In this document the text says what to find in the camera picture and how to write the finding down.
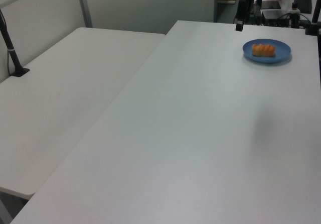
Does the black camera pole with base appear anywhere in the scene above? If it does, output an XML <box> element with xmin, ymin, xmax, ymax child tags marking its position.
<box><xmin>0</xmin><ymin>8</ymin><xmax>31</xmax><ymax>78</ymax></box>

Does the blue round plate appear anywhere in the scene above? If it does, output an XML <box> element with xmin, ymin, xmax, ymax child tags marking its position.
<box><xmin>242</xmin><ymin>38</ymin><xmax>292</xmax><ymax>65</ymax></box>

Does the black clamp post with knob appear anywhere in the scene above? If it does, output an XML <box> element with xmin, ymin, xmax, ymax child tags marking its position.
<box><xmin>290</xmin><ymin>2</ymin><xmax>302</xmax><ymax>29</ymax></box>

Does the black camera stand with clamp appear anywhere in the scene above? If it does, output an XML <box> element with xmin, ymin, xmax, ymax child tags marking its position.
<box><xmin>304</xmin><ymin>0</ymin><xmax>321</xmax><ymax>37</ymax></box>

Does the black cable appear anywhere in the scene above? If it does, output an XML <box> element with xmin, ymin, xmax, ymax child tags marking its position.
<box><xmin>6</xmin><ymin>48</ymin><xmax>13</xmax><ymax>76</ymax></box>

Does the orange bread loaf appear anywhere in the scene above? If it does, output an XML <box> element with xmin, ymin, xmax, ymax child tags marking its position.
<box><xmin>251</xmin><ymin>43</ymin><xmax>276</xmax><ymax>58</ymax></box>

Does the grey table leg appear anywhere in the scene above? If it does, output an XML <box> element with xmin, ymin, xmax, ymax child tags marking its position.
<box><xmin>0</xmin><ymin>195</ymin><xmax>14</xmax><ymax>224</ymax></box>

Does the black electronics box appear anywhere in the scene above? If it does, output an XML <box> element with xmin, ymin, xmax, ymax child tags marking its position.
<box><xmin>261</xmin><ymin>9</ymin><xmax>292</xmax><ymax>28</ymax></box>

